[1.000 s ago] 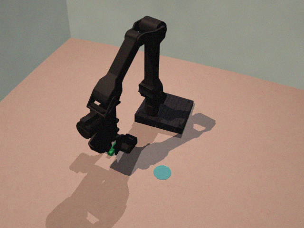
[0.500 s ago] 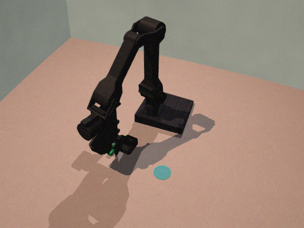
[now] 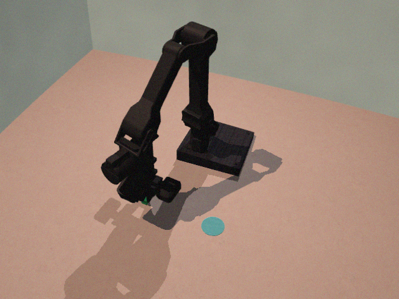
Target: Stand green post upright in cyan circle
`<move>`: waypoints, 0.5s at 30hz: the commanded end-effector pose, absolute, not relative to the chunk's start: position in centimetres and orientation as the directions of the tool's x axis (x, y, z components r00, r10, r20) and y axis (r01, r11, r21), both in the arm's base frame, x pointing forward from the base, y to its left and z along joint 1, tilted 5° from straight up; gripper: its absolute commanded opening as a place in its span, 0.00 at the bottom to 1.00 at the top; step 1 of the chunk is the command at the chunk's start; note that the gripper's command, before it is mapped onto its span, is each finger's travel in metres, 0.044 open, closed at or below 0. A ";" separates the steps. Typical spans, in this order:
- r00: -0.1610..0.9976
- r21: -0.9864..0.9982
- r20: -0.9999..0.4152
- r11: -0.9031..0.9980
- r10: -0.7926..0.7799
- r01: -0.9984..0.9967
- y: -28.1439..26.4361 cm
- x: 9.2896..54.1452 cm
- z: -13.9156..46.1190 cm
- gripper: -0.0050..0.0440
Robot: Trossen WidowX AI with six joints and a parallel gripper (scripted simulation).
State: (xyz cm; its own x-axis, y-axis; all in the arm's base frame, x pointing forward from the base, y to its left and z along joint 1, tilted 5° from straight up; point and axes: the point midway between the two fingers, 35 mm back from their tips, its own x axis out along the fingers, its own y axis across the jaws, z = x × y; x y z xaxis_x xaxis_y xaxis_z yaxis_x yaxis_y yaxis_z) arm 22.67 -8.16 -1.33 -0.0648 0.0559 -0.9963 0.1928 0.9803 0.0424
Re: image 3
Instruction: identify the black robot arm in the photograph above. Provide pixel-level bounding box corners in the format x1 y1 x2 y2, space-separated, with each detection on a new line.
101 21 219 203

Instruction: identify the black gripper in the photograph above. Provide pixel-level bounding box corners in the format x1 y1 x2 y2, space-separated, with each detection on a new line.
134 157 181 203

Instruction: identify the cyan circle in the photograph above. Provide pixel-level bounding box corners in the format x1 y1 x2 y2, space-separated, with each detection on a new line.
201 217 224 236

